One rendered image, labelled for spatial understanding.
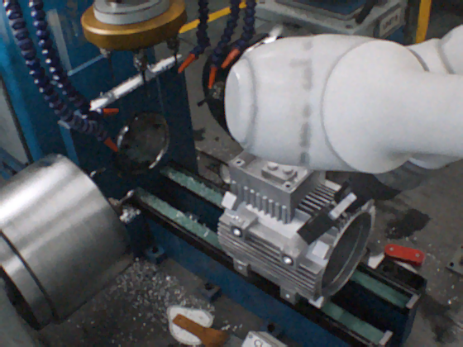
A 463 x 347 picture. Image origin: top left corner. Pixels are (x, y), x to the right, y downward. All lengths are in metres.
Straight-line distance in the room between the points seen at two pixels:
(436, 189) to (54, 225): 0.90
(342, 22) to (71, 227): 0.75
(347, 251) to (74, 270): 0.47
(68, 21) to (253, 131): 0.76
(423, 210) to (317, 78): 0.94
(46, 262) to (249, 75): 0.52
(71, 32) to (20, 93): 0.16
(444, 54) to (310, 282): 0.46
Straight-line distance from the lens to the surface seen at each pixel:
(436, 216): 1.31
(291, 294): 0.90
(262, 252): 0.88
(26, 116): 1.12
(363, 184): 0.64
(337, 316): 0.95
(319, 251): 0.82
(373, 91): 0.39
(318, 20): 1.28
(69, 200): 0.87
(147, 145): 1.17
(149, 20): 0.91
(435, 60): 0.51
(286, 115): 0.40
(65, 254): 0.85
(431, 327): 1.11
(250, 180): 0.86
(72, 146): 1.06
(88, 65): 1.17
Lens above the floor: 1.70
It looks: 40 degrees down
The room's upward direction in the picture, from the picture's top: 6 degrees counter-clockwise
